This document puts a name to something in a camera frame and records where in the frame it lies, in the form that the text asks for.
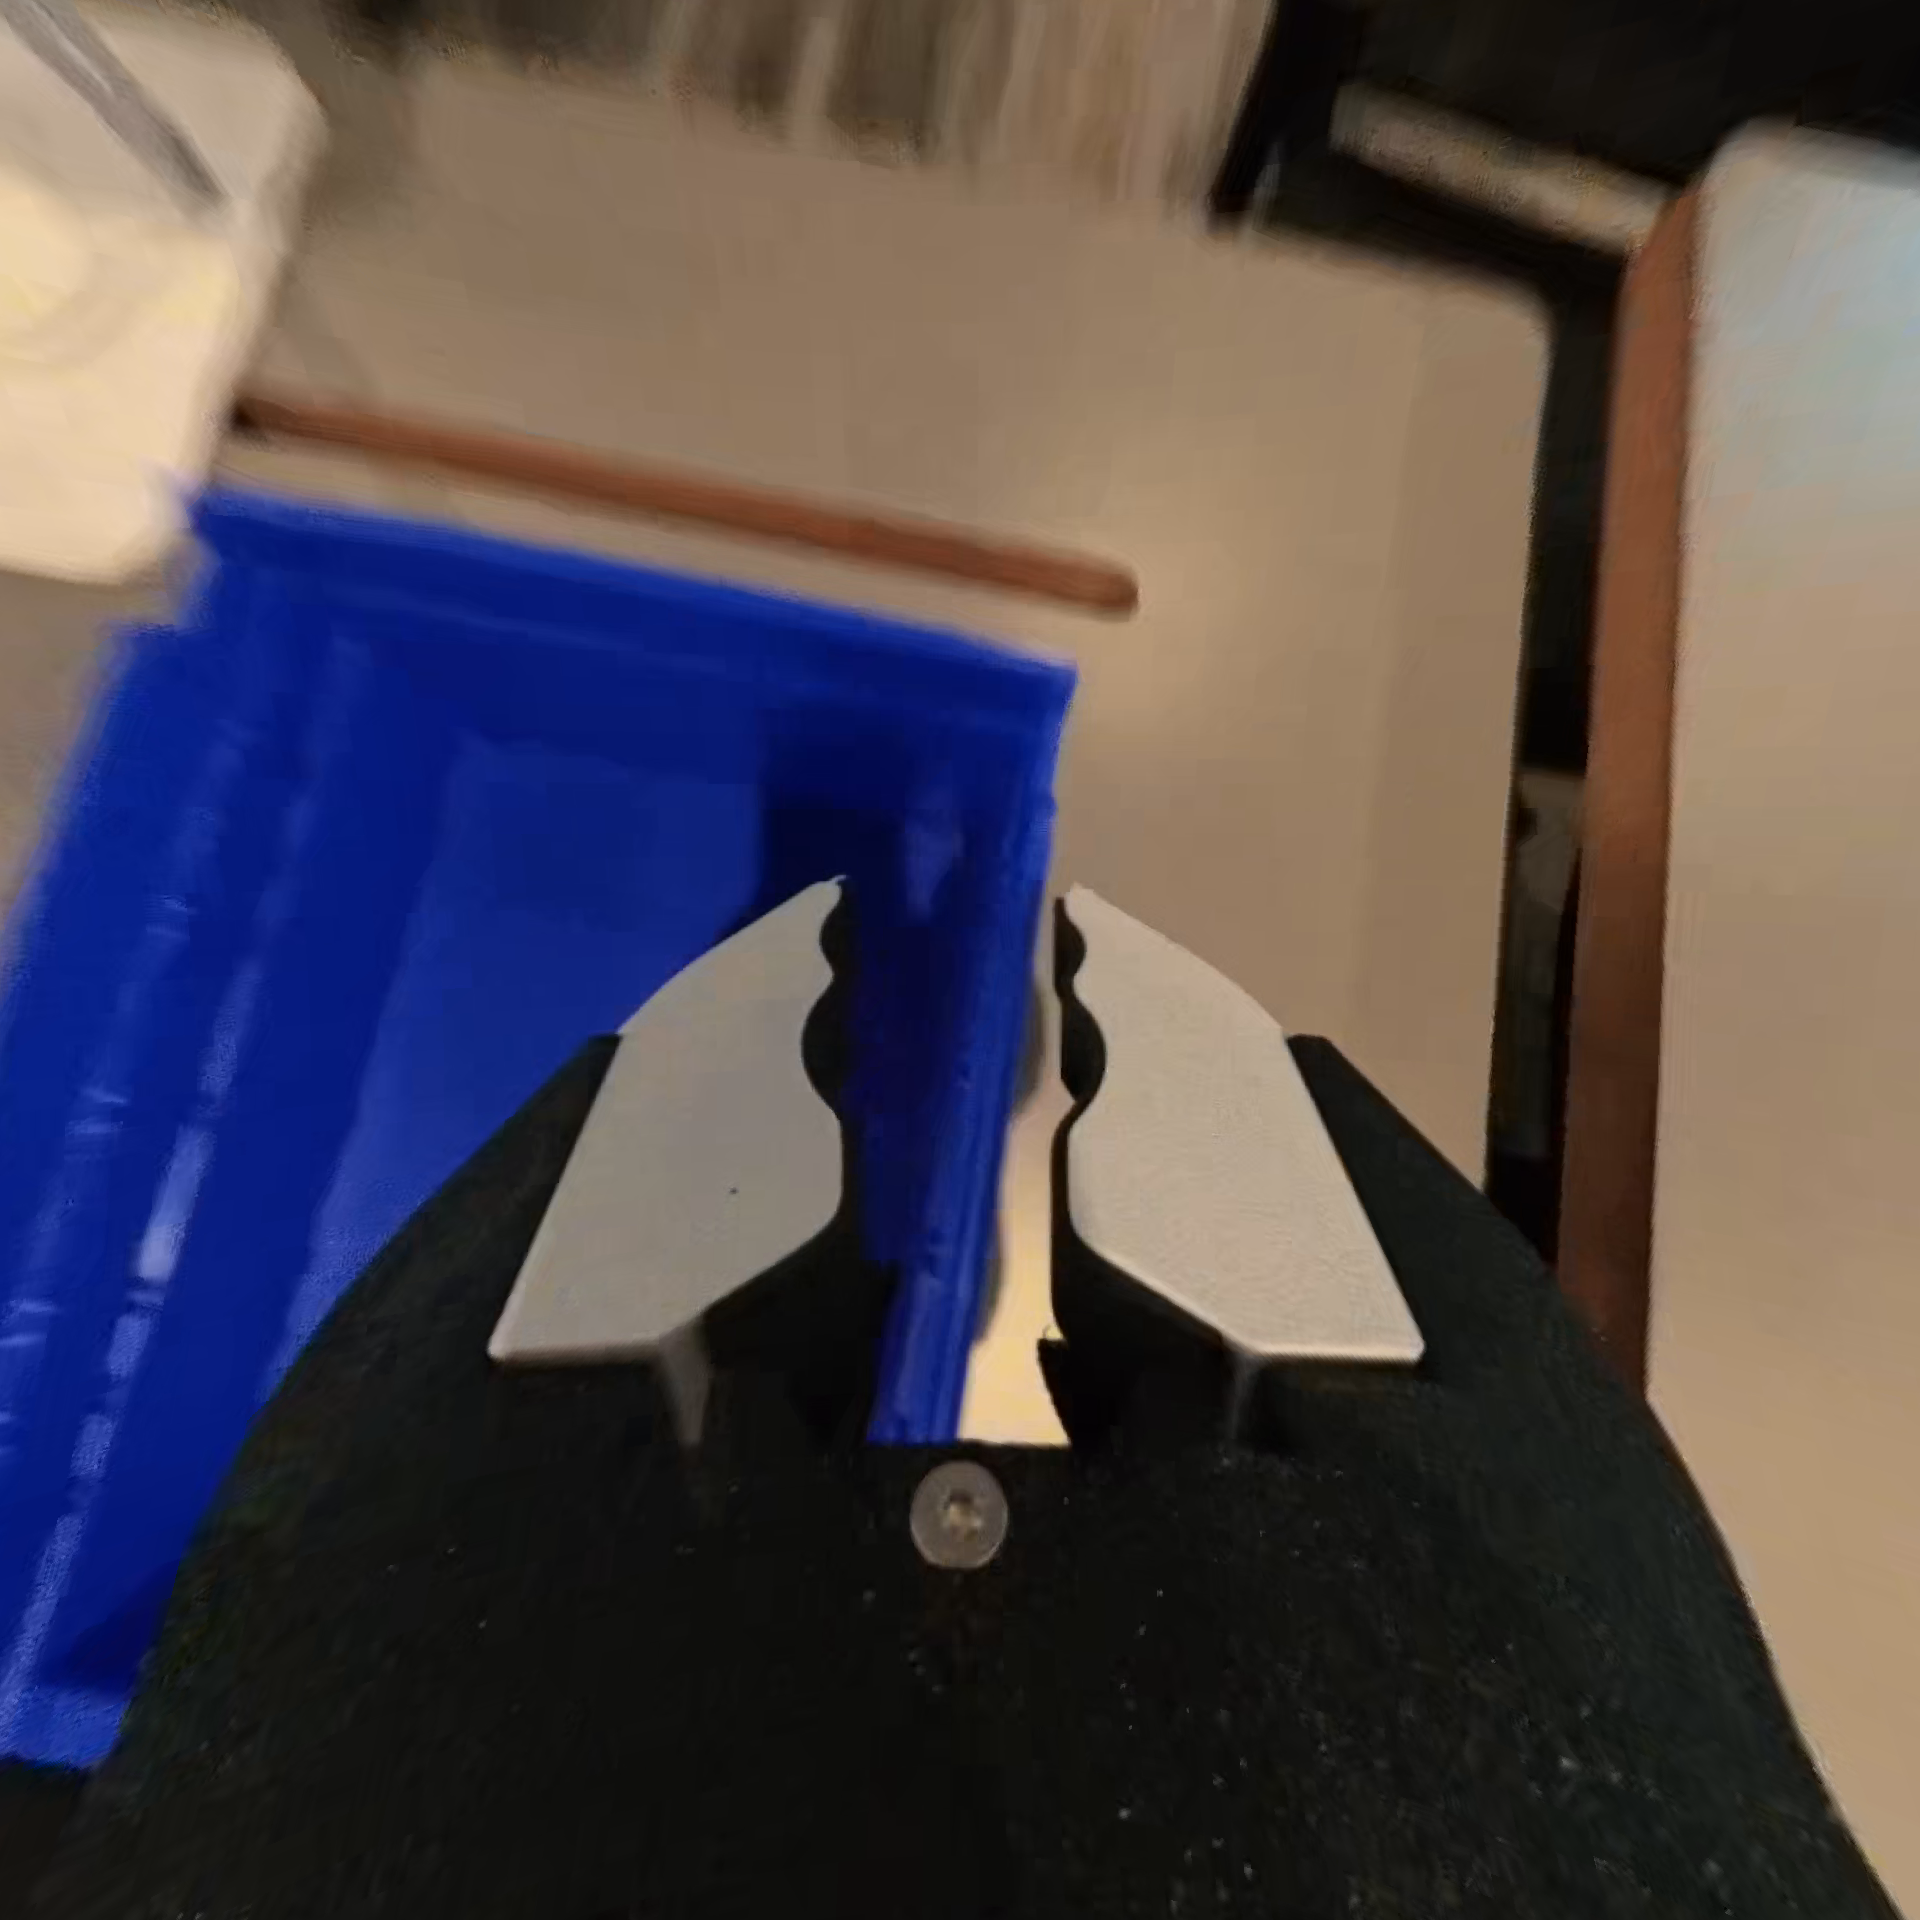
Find blue plastic bin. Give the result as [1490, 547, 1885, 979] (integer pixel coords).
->
[0, 483, 1082, 1776]

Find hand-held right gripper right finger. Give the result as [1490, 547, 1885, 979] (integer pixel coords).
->
[1042, 884, 1428, 1445]

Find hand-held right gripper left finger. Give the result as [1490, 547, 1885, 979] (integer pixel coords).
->
[489, 877, 902, 1451]

